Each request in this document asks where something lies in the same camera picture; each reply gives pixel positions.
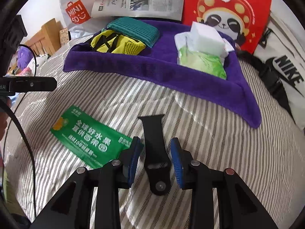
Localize newspaper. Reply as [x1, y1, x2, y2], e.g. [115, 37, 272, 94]
[90, 0, 187, 22]

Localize red paper bag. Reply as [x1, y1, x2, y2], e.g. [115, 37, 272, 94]
[182, 0, 272, 53]

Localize yellow black mesh pouch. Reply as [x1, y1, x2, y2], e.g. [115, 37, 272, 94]
[90, 30, 146, 55]

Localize purple towel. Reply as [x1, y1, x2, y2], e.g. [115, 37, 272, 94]
[63, 20, 262, 128]

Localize black watch strap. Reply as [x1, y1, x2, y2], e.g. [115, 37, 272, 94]
[137, 114, 172, 196]

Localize wooden furniture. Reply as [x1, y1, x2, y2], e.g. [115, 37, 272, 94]
[25, 18, 62, 56]

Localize teal ribbed cloth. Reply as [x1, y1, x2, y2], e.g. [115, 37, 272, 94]
[107, 17, 160, 48]

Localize white sponge block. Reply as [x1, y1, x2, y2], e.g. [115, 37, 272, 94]
[190, 22, 225, 56]

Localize green printed plastic bag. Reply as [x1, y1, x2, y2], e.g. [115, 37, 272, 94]
[50, 105, 132, 169]

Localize white Nike waist bag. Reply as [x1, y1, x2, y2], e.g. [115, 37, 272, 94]
[237, 13, 304, 131]

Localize white Miniso plastic bag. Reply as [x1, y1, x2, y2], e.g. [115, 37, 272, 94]
[59, 0, 111, 39]

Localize green wet wipes pack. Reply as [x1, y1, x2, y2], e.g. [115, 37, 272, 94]
[178, 46, 227, 80]

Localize striped bed quilt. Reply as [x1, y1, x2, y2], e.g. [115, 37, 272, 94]
[1, 40, 304, 228]

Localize black cable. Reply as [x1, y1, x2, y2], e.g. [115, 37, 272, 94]
[0, 43, 38, 220]

